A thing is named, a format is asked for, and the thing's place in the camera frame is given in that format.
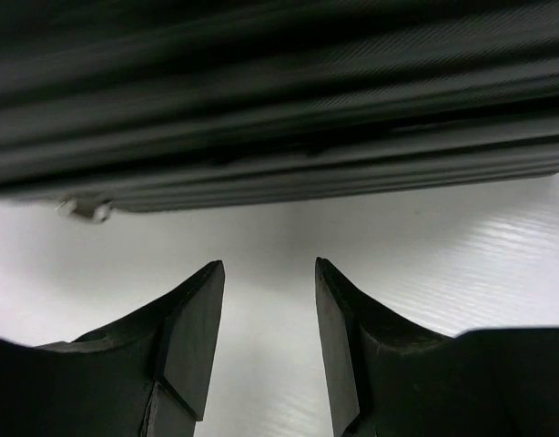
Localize black hard-shell suitcase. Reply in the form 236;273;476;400
0;1;559;222

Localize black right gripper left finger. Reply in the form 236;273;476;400
0;261;225;436

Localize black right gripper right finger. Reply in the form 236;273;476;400
315;258;559;436

